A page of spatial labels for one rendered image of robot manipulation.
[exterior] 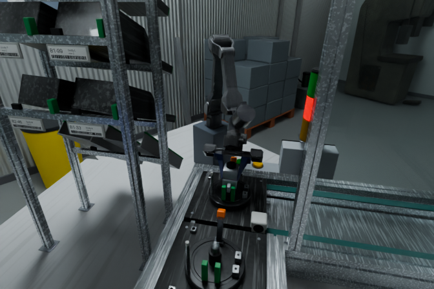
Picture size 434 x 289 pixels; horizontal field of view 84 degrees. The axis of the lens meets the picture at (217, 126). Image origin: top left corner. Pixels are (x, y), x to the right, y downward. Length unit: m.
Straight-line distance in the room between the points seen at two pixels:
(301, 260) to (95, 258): 0.58
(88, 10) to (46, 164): 2.13
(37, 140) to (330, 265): 2.28
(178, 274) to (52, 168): 2.11
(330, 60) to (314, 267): 0.53
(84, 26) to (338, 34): 0.48
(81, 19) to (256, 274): 0.67
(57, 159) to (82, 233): 1.67
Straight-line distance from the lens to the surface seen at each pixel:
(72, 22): 0.62
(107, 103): 0.60
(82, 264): 0.88
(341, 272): 0.79
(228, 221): 0.75
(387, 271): 0.81
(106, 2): 0.49
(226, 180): 0.75
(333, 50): 0.49
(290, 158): 0.58
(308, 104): 0.54
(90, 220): 1.00
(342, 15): 0.49
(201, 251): 0.66
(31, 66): 2.87
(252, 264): 0.67
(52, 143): 2.50
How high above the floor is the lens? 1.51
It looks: 24 degrees down
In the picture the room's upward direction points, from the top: 1 degrees clockwise
